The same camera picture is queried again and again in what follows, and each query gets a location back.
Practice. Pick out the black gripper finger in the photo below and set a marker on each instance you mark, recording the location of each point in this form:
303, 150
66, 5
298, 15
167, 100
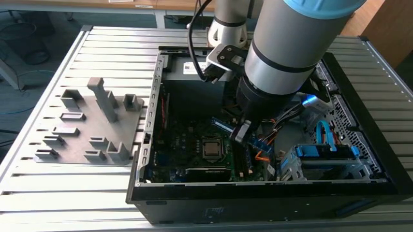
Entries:
239, 133

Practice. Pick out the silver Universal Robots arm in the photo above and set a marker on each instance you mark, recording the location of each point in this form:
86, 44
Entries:
290, 48

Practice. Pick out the silver CPU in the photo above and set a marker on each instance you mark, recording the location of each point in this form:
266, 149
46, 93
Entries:
211, 148

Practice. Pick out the CPU socket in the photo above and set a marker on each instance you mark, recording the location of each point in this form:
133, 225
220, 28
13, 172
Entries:
212, 159

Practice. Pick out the black graphics card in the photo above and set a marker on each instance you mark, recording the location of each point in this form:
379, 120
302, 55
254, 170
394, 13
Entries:
209, 174

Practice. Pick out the dark green motherboard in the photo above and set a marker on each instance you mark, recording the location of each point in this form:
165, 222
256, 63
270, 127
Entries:
180, 149

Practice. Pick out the grey power supply unit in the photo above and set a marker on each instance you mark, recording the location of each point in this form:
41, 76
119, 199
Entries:
189, 96

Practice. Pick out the black disk in blue carrier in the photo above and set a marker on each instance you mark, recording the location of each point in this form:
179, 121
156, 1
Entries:
307, 151

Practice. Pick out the grey metal disk bay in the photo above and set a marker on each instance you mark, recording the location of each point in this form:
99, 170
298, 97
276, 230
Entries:
324, 166

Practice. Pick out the black open PC case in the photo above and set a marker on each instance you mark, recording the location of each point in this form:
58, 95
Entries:
258, 207

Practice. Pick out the grey parts rack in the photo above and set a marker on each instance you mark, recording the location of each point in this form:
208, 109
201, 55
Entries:
96, 135

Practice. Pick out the brown wooden cabinet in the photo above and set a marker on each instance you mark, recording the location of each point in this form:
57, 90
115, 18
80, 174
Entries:
393, 29

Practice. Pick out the white paper sheet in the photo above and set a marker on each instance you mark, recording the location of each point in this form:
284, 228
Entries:
119, 1

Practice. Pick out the long wooden desk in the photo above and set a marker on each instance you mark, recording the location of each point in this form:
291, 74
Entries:
96, 4

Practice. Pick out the white table leg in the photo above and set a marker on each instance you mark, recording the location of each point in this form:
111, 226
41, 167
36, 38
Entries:
12, 77

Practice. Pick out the small silver wrist camera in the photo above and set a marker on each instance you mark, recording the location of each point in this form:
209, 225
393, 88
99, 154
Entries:
316, 102

